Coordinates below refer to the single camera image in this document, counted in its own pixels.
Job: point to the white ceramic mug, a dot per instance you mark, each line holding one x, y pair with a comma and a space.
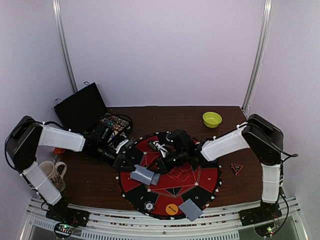
51, 171

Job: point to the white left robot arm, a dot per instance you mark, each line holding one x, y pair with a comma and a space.
29, 143

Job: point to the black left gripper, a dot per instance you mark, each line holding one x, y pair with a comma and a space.
119, 159

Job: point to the orange plastic bowl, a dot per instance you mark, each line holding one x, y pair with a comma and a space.
58, 151

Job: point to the round red black poker mat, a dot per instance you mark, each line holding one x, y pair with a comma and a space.
198, 183

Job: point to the top row poker chips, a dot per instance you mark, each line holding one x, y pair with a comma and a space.
115, 122

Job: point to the red black triangle token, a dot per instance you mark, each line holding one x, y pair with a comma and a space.
236, 168

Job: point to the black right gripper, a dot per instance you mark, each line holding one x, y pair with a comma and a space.
161, 164

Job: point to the grey playing card deck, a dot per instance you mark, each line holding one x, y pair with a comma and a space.
145, 176

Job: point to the right aluminium corner post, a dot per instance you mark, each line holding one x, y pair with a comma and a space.
260, 50

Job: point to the left aluminium corner post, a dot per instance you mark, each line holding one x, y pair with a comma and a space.
63, 43

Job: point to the aluminium front rail frame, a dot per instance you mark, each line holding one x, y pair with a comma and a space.
115, 219

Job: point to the dealt blue-backed playing cards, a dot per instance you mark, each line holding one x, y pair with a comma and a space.
191, 210

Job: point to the orange big blind button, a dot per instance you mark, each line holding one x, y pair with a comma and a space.
171, 209

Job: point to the green plastic bowl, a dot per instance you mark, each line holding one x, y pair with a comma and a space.
211, 119

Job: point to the black poker chip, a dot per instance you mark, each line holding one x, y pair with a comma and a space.
149, 206

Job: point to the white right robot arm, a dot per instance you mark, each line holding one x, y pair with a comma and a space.
257, 134

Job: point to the aluminium corner post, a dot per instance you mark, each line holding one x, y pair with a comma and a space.
63, 43
260, 50

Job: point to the black poker chip case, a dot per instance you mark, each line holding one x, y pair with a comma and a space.
83, 110

